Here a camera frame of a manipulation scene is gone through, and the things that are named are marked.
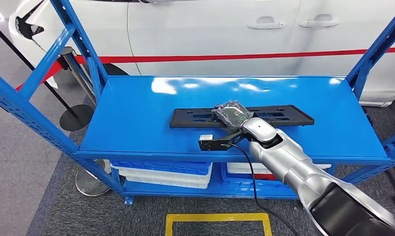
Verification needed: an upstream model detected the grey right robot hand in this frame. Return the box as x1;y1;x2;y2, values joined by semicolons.
212;100;253;134

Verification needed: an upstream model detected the black plastic plate bracket part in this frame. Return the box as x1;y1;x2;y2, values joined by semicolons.
169;104;315;129

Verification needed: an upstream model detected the blue metal shelf rack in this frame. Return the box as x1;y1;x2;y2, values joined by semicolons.
0;0;395;206

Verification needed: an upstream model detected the white plastic crate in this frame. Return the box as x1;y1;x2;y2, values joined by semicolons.
226;162;332;171
125;177;209;190
114;166;213;185
228;169;273;175

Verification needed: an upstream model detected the long red barrier belt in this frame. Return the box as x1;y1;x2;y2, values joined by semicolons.
74;46;395;65

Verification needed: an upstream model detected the blue plastic crate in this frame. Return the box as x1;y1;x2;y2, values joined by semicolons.
220;163;302;191
111;160;213;176

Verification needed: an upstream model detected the red item in crate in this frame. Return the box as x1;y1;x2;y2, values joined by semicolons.
254;173;278;181

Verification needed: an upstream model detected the white car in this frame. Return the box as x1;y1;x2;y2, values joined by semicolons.
8;0;395;108

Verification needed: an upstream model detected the short red barrier belt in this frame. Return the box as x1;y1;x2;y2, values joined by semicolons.
14;60;63;92

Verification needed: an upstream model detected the black cable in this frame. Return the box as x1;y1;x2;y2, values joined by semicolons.
221;143;299;236

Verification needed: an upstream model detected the black stanchion post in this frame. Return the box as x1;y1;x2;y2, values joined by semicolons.
0;18;94;132

